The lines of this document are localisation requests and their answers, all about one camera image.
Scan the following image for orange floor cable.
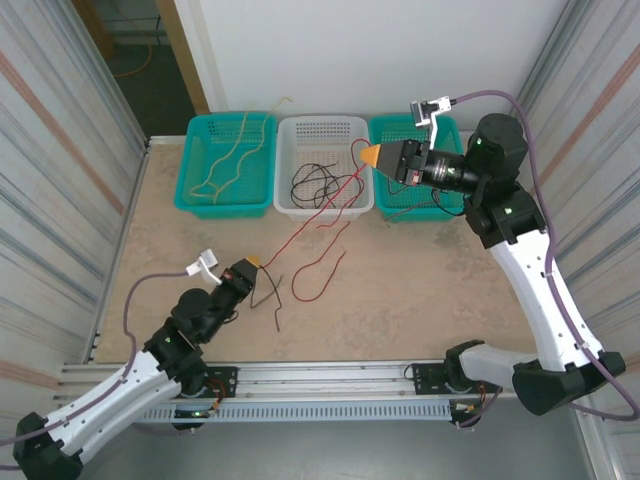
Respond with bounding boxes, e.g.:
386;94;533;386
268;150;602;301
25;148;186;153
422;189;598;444
110;40;155;79

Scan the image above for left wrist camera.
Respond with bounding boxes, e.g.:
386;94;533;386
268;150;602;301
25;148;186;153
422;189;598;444
184;248;221;287

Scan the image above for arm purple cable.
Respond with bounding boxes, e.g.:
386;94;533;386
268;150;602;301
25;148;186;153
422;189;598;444
0;269;194;474
452;88;640;430

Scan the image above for aluminium rail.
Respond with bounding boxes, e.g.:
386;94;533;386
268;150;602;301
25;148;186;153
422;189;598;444
53;360;519;404

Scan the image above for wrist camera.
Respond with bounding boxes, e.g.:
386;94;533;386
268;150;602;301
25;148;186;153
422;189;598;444
184;248;221;287
409;95;460;151

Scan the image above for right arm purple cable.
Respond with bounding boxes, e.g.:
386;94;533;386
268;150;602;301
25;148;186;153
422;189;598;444
452;88;640;430

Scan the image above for white plastic basket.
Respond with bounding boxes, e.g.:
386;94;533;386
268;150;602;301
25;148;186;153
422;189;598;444
272;115;376;223

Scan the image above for grey slotted cable duct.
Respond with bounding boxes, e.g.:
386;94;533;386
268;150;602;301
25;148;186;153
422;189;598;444
130;399;454;425

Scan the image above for brown wooden furniture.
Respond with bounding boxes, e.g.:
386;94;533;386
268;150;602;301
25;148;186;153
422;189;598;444
72;0;117;57

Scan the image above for yellow wire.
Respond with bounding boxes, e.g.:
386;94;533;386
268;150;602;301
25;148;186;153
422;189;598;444
187;110;251;199
212;96;296;205

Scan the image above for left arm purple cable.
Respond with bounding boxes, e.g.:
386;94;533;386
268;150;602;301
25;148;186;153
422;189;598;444
0;269;194;474

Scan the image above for black mounting plate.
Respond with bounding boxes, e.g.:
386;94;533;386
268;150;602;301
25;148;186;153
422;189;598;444
199;366;239;400
408;363;504;397

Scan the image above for wooden door frame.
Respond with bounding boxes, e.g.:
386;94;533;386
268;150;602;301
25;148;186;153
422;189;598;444
153;0;212;117

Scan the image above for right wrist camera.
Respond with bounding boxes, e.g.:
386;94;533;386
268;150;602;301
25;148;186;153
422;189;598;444
409;95;460;151

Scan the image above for teal plastic basket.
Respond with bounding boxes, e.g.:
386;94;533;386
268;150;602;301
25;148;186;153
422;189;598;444
173;113;278;221
368;115;469;224

